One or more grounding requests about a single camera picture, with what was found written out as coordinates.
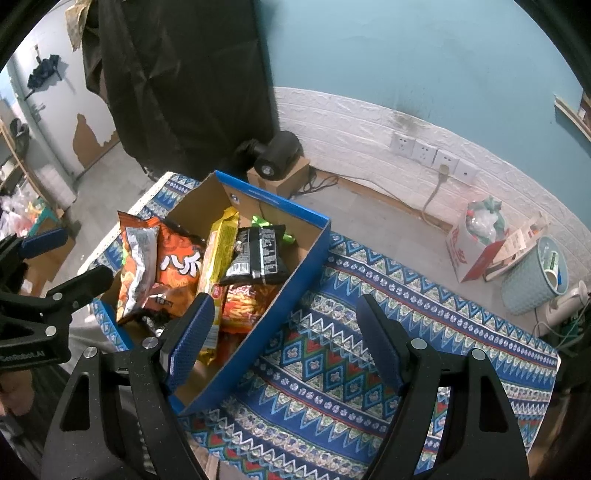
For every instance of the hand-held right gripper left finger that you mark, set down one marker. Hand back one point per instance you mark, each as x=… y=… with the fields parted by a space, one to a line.
x=189 y=341

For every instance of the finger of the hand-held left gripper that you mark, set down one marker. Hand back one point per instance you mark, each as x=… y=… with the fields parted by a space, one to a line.
x=87 y=284
x=46 y=242

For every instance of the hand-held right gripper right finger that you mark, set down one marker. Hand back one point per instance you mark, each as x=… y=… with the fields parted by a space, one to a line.
x=383 y=341

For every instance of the plain red snack packet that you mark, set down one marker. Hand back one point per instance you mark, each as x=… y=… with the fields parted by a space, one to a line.
x=231 y=346

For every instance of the dark orange patterned snack packet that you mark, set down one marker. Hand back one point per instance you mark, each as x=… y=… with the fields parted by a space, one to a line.
x=164 y=300

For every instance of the silver foil snack packet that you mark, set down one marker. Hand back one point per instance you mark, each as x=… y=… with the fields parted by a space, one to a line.
x=138 y=258

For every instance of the red cracker snack packet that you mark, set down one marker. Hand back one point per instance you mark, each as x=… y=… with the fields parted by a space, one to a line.
x=244 y=307

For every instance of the long yellow snack packet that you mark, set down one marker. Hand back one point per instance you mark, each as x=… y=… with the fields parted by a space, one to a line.
x=217 y=277

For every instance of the large orange chip packet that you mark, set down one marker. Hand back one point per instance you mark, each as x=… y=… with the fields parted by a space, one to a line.
x=180 y=267

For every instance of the blue cardboard box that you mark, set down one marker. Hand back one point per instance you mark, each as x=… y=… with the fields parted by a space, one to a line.
x=277 y=323

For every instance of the large black snack packet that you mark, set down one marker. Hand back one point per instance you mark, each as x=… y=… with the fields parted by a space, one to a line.
x=258 y=258

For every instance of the green snack packet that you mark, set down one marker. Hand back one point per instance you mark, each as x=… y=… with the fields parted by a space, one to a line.
x=261 y=222

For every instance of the person's left hand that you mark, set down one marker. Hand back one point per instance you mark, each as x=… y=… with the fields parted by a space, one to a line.
x=18 y=397

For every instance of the brown cardboard box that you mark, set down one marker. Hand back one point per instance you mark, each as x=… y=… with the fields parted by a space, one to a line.
x=46 y=272

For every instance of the colourful plastic bags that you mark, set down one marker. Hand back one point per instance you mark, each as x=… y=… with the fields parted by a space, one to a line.
x=18 y=212

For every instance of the blue patterned tablecloth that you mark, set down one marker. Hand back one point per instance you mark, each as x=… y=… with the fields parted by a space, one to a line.
x=332 y=360

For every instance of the wooden shelf rack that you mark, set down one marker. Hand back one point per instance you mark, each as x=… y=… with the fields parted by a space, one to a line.
x=14 y=147

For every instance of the white peeling door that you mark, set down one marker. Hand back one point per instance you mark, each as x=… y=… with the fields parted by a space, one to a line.
x=60 y=129

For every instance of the light blue waste bin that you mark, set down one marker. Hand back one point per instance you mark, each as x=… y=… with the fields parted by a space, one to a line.
x=526 y=286

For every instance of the crumpled plastic rubbish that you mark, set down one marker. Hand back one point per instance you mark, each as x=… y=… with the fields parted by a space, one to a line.
x=482 y=221

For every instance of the black umbrella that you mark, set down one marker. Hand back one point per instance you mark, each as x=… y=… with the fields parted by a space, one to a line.
x=44 y=74

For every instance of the white paper cup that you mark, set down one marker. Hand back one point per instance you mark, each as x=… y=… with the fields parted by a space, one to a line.
x=552 y=279

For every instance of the white electric kettle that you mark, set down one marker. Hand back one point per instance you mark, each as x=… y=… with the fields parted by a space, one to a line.
x=563 y=304

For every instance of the small cardboard box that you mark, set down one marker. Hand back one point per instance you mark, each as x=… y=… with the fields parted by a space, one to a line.
x=291 y=180

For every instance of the black curtain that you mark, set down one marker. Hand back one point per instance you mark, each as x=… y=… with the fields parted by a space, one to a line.
x=184 y=83

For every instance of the tan crumpled paper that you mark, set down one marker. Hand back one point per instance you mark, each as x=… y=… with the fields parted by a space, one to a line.
x=76 y=18

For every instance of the white wall socket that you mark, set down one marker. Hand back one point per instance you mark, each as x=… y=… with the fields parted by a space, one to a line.
x=450 y=159
x=424 y=152
x=402 y=143
x=467 y=169

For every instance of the wall shelf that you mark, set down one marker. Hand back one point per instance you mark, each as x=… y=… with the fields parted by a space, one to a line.
x=570 y=110

